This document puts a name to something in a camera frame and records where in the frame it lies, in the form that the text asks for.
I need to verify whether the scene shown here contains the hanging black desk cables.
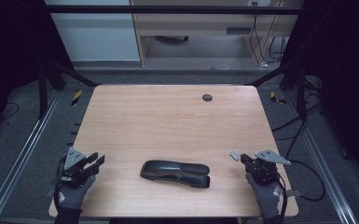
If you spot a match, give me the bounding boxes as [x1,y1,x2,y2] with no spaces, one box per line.
[249,1,289,68]

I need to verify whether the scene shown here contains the yellow-handled clamp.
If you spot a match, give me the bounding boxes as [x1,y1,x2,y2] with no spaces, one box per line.
[269,91,288,105]
[70,90,84,107]

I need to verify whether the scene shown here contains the hand-held gripper cable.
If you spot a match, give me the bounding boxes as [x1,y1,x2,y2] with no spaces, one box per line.
[53,154,68,213]
[275,174,289,224]

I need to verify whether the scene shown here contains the person's left hand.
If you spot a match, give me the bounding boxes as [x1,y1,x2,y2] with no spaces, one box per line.
[53,175,97,210]

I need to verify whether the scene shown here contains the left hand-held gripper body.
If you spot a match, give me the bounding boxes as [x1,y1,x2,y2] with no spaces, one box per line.
[59,147,96,189]

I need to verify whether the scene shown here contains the black looped floor cable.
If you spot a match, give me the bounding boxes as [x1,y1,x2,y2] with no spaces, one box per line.
[283,119,327,203]

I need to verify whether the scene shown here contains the long black floor cable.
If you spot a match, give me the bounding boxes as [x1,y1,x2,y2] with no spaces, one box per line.
[271,103,323,133]

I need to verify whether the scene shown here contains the black frame strut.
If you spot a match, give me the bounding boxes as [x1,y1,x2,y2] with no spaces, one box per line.
[247,62,310,121]
[37,59,100,119]

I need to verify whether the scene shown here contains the black horizontal frame bar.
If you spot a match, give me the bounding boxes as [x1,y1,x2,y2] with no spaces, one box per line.
[45,4,304,16]

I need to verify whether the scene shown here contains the aluminium floor rail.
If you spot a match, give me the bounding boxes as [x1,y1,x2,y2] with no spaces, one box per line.
[0,90,62,224]
[283,91,359,224]

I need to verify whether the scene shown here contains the white cabinet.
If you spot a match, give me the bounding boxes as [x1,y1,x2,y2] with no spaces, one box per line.
[44,0,142,63]

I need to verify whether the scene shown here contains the right hand-held gripper cable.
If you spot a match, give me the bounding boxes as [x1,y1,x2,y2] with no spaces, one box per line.
[275,174,289,224]

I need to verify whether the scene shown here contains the thin black floor cable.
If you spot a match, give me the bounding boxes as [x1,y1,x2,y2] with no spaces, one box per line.
[0,101,21,121]

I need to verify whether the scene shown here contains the yellow-handled clamp right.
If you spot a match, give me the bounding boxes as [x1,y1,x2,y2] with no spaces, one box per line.
[269,91,288,105]

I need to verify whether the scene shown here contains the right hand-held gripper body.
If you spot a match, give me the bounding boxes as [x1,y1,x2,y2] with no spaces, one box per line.
[245,148,292,187]

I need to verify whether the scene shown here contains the yellow-handled clamp left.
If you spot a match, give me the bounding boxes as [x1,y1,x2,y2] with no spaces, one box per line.
[70,90,84,107]

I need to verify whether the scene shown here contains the black curtain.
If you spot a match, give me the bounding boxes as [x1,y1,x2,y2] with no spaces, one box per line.
[0,0,74,144]
[287,0,359,178]

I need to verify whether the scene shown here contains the left hand-held gripper cable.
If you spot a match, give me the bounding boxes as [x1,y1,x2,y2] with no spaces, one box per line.
[53,154,68,213]

